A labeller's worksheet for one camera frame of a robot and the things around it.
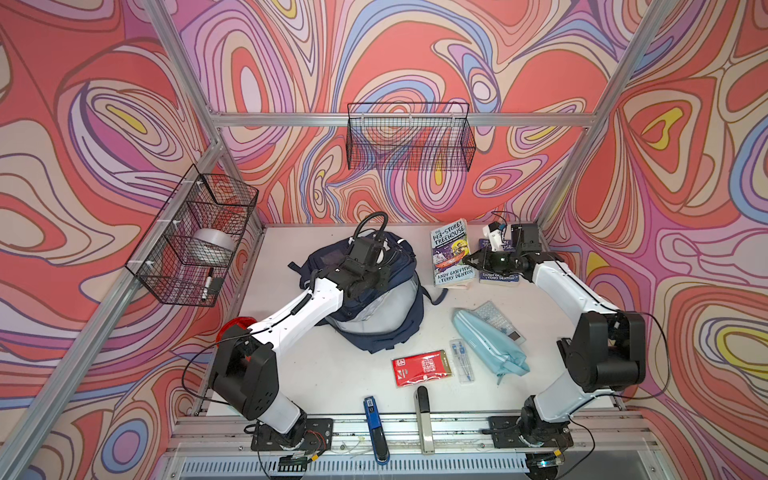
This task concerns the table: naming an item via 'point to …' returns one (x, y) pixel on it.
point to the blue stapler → (379, 442)
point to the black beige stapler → (425, 422)
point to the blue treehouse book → (494, 278)
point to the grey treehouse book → (450, 243)
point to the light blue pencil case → (493, 348)
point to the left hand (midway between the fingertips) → (388, 272)
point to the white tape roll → (210, 247)
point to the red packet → (421, 367)
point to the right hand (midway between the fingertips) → (467, 266)
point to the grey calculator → (490, 312)
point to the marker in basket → (207, 284)
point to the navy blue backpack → (391, 319)
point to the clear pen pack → (462, 360)
